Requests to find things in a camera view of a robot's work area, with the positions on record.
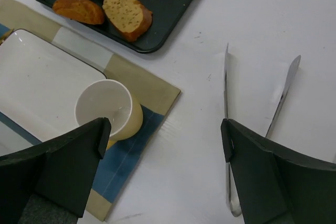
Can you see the sliced loaf bread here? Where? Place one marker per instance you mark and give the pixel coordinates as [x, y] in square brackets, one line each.
[130, 18]

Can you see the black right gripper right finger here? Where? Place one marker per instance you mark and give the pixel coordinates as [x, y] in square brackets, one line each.
[276, 184]

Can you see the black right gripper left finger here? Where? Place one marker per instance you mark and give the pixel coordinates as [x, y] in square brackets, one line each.
[51, 182]

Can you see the orange toasted bread slice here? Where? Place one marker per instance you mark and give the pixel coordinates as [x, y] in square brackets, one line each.
[84, 11]

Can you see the yellow ceramic mug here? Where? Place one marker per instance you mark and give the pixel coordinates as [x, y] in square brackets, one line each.
[112, 100]

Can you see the metal tongs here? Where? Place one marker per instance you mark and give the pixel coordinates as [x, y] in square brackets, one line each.
[234, 205]

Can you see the white rectangular plate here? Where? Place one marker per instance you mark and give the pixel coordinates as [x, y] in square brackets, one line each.
[40, 85]

